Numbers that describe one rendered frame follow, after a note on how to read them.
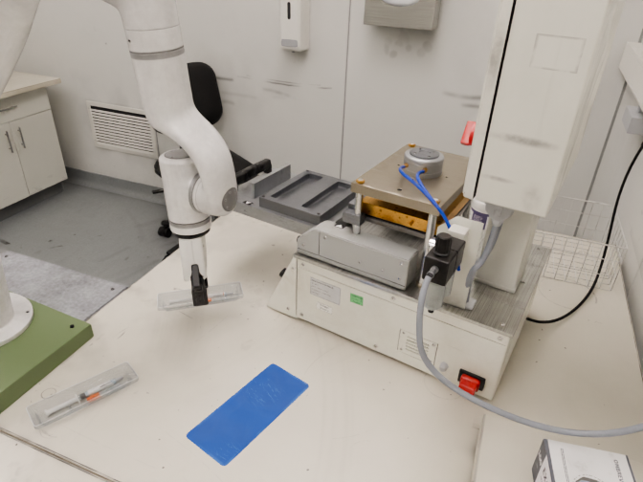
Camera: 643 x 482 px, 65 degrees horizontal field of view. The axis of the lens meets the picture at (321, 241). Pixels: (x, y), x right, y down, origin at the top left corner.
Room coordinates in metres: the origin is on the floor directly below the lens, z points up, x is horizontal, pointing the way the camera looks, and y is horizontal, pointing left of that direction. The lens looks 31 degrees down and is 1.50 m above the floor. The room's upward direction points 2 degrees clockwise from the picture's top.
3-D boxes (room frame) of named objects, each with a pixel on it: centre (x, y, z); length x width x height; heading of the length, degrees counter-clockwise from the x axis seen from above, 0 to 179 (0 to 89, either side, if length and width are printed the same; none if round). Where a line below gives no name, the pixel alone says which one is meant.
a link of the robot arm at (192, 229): (0.91, 0.27, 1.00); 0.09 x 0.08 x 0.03; 13
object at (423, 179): (0.92, -0.21, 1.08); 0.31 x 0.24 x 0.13; 149
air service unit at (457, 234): (0.70, -0.20, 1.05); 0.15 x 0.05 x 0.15; 149
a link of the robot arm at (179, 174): (0.90, 0.27, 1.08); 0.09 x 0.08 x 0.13; 62
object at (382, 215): (0.95, -0.19, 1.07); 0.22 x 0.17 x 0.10; 149
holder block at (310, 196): (1.09, 0.03, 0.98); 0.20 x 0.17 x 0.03; 149
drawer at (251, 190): (1.11, 0.07, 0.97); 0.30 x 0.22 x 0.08; 59
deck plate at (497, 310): (0.94, -0.23, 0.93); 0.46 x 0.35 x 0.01; 59
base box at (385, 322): (0.94, -0.18, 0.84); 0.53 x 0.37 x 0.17; 59
